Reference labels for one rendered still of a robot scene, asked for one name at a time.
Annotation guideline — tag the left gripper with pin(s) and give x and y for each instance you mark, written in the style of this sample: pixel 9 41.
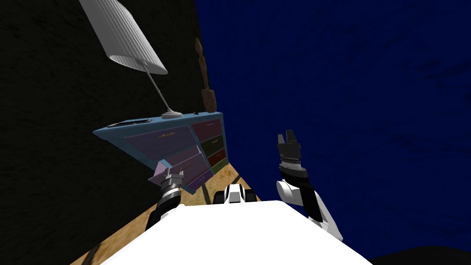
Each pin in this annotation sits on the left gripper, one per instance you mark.
pixel 172 182

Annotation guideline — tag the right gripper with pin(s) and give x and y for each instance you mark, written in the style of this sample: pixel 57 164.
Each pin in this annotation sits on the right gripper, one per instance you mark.
pixel 290 151

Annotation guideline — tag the purple drawer front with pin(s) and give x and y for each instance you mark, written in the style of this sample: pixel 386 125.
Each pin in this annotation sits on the purple drawer front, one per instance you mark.
pixel 191 169

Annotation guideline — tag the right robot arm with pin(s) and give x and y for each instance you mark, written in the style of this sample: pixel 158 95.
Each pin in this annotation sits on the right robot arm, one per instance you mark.
pixel 307 198

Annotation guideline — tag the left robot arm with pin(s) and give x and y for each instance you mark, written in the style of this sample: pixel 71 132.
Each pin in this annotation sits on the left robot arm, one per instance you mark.
pixel 162 209

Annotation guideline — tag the blue dresser with coloured drawers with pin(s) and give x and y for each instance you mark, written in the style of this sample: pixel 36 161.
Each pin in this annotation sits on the blue dresser with coloured drawers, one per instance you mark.
pixel 176 141

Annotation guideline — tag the black flat tray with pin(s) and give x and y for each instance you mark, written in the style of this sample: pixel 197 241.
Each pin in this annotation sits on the black flat tray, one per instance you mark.
pixel 128 122

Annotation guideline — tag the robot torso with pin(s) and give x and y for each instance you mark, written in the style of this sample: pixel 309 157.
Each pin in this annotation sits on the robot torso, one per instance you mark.
pixel 235 235

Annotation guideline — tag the brown wooden statue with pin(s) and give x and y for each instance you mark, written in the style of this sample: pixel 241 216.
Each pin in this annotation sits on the brown wooden statue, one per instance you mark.
pixel 206 88

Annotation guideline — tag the white table lamp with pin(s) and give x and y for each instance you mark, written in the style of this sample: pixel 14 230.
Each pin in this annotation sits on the white table lamp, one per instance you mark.
pixel 123 35

